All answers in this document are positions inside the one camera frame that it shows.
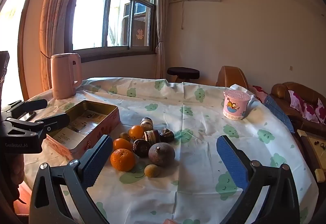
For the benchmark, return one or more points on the small yellow-brown round fruit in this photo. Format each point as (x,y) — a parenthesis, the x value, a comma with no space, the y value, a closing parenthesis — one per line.
(152,171)

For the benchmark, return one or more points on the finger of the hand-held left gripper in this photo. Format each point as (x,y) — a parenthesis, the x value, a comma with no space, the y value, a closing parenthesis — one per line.
(33,106)
(56,121)

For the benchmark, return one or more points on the blue plaid cloth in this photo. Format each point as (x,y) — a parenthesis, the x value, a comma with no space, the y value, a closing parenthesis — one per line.
(277,112)

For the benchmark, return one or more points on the beige patterned curtain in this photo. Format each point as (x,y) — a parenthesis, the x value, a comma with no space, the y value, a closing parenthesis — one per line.
(161,35)
(54,15)

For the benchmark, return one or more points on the wooden coffee table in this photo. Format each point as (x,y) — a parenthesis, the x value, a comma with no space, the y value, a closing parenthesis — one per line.
(312,155)

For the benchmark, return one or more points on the black round stool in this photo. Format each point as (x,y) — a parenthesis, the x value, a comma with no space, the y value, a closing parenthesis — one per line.
(183,71)

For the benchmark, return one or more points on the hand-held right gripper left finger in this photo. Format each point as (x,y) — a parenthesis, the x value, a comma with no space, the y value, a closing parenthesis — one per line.
(98,160)

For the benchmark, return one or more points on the sliding glass window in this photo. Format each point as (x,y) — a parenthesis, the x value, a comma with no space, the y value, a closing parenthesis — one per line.
(89,18)

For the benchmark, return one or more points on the wooden framed glass door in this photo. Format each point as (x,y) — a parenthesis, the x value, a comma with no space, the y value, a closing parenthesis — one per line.
(12,35)

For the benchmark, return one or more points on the pink metal tin box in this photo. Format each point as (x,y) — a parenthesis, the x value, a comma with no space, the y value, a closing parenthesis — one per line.
(107,124)

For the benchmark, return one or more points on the pale window sticker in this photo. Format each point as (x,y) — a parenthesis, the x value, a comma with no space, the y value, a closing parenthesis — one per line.
(139,34)

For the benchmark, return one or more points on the pink electric kettle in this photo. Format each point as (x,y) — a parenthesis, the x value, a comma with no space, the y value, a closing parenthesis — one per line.
(62,76)

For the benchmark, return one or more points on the brown leather sofa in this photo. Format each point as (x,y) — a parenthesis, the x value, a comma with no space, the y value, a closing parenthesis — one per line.
(282,91)

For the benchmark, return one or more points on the large purple round fruit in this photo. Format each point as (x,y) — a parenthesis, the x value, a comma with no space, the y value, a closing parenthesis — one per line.
(161,154)

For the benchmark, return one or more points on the pink floral cushion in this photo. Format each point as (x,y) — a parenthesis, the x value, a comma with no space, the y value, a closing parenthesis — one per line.
(303,107)
(321,112)

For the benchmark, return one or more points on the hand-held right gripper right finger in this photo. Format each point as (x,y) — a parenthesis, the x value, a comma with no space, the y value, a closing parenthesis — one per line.
(233,160)

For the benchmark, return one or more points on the pink cartoon print cup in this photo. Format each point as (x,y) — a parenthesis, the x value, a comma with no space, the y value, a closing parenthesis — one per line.
(235,107)

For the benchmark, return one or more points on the pink floral cloth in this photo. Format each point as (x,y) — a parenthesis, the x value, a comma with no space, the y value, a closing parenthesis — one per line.
(259,93)

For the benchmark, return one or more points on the orange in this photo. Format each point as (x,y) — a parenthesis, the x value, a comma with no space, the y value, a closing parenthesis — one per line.
(122,160)
(121,144)
(135,132)

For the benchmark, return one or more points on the white tablecloth with green clouds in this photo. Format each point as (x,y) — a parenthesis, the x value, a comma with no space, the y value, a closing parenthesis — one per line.
(198,124)

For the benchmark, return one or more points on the small olive-brown round fruit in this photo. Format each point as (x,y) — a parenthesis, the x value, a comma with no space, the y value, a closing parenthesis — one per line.
(124,136)

